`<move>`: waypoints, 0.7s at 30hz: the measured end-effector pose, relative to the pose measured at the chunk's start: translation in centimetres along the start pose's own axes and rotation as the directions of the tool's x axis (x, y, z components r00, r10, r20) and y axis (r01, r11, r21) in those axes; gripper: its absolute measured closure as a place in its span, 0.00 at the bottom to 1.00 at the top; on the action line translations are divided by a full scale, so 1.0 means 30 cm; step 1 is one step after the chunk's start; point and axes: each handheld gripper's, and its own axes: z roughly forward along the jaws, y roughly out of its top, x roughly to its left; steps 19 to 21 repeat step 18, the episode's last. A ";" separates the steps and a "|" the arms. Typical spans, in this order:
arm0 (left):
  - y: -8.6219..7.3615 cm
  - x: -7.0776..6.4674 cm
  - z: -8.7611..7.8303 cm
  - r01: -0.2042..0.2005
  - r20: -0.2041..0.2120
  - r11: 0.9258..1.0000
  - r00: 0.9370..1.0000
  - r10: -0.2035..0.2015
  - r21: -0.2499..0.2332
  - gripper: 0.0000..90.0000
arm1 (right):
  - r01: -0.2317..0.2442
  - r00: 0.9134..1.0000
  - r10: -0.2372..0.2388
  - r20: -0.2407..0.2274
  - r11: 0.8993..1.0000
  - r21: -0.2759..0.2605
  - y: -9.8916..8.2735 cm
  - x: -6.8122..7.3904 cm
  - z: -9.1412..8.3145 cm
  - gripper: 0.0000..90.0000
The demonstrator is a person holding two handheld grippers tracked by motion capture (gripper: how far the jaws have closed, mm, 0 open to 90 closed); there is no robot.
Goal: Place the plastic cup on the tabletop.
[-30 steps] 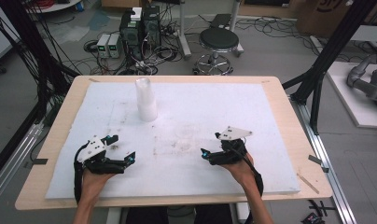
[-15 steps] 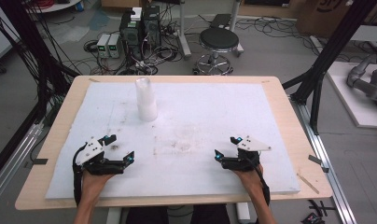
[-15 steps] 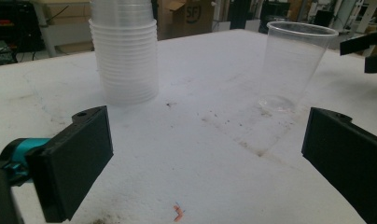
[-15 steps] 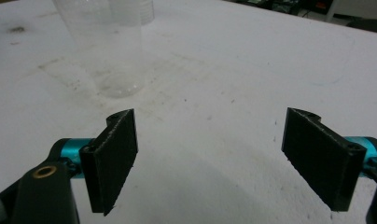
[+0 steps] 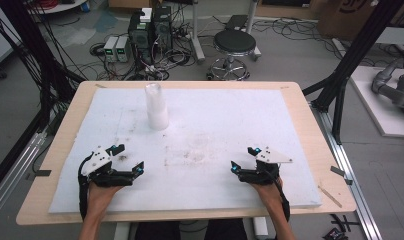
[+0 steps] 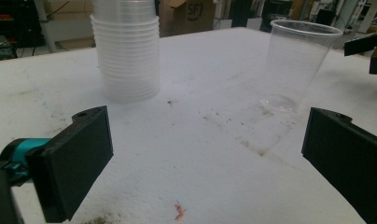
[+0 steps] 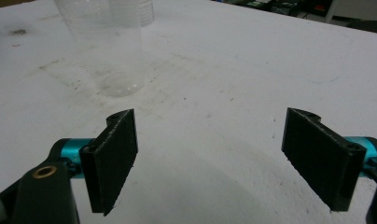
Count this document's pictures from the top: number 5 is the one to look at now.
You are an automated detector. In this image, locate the grey metal stand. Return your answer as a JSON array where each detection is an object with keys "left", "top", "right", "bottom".
[
  {"left": 244, "top": 0, "right": 263, "bottom": 63},
  {"left": 189, "top": 0, "right": 206, "bottom": 65}
]

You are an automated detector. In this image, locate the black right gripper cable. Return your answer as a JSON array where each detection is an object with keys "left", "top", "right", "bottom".
[{"left": 272, "top": 171, "right": 291, "bottom": 223}]

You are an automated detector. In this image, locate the wooden table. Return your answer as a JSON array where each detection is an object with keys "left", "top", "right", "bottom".
[{"left": 15, "top": 80, "right": 358, "bottom": 226}]

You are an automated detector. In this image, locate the thin wooden stick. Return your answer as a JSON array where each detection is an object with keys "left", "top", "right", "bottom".
[{"left": 317, "top": 184, "right": 344, "bottom": 209}]

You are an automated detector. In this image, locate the round white table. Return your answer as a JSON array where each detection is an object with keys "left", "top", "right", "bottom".
[{"left": 26, "top": 0, "right": 88, "bottom": 15}]

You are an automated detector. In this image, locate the person's right hand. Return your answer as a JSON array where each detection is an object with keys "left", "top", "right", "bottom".
[{"left": 251, "top": 178, "right": 285, "bottom": 208}]

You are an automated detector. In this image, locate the black metal frame post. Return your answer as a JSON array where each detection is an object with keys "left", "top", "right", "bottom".
[
  {"left": 302, "top": 0, "right": 404, "bottom": 145},
  {"left": 0, "top": 0, "right": 86, "bottom": 111}
]

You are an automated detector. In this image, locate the white floor board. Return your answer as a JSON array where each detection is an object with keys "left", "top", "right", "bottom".
[{"left": 349, "top": 65, "right": 404, "bottom": 139}]

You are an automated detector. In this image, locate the aluminium floor rail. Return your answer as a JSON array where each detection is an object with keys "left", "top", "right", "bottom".
[
  {"left": 310, "top": 103, "right": 385, "bottom": 240},
  {"left": 0, "top": 131, "right": 48, "bottom": 223}
]

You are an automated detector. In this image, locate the black computer tower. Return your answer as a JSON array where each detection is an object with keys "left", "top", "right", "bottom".
[
  {"left": 152, "top": 5, "right": 174, "bottom": 52},
  {"left": 127, "top": 13, "right": 155, "bottom": 65}
]

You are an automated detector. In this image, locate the tangle of floor cables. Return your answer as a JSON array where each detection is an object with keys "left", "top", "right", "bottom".
[{"left": 89, "top": 19, "right": 198, "bottom": 82}]

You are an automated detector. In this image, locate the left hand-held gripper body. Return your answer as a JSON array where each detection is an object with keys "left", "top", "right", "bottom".
[{"left": 78, "top": 145, "right": 139, "bottom": 188}]

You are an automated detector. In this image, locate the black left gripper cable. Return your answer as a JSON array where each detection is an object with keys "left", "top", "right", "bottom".
[{"left": 77, "top": 151, "right": 95, "bottom": 222}]

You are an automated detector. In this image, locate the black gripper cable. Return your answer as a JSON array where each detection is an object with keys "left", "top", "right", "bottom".
[
  {"left": 272, "top": 171, "right": 291, "bottom": 223},
  {"left": 77, "top": 151, "right": 95, "bottom": 222}
]

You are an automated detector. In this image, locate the person's left hand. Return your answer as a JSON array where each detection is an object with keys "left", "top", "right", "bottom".
[{"left": 86, "top": 182, "right": 124, "bottom": 210}]

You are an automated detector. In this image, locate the large brown cardboard box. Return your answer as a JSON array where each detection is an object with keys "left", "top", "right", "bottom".
[{"left": 317, "top": 0, "right": 380, "bottom": 42}]

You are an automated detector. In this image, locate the white foam mat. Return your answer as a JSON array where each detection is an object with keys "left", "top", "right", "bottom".
[{"left": 48, "top": 87, "right": 323, "bottom": 214}]

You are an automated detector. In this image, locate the grey power supply unit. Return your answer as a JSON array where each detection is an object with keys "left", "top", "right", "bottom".
[
  {"left": 103, "top": 35, "right": 120, "bottom": 63},
  {"left": 115, "top": 35, "right": 133, "bottom": 64}
]

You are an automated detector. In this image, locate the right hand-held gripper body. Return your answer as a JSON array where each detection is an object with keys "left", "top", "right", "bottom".
[{"left": 238, "top": 146, "right": 294, "bottom": 186}]

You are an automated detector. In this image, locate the open cardboard box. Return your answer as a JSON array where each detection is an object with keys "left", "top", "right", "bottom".
[{"left": 108, "top": 0, "right": 164, "bottom": 9}]

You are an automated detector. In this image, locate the black round stool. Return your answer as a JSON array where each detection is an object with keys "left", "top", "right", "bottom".
[{"left": 207, "top": 29, "right": 258, "bottom": 82}]

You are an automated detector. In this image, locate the small white box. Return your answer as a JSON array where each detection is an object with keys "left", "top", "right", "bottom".
[{"left": 139, "top": 7, "right": 154, "bottom": 24}]

